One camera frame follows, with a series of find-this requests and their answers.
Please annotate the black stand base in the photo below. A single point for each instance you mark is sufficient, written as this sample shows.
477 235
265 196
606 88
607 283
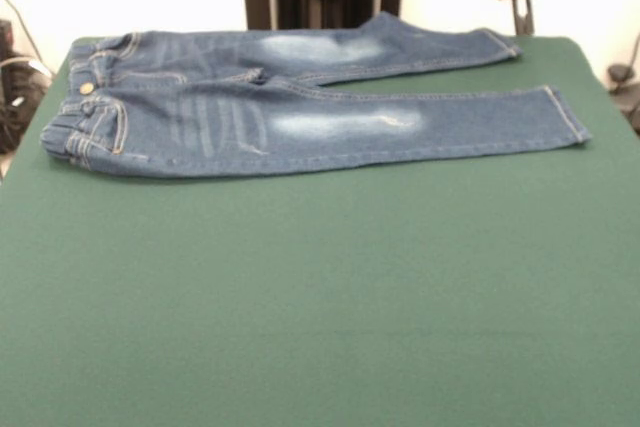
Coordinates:
622 78
20 107

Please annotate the dark green table cloth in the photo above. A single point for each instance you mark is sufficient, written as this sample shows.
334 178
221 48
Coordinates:
200 297

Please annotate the blue denim jeans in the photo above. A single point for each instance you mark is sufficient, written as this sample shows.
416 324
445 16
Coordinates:
325 132

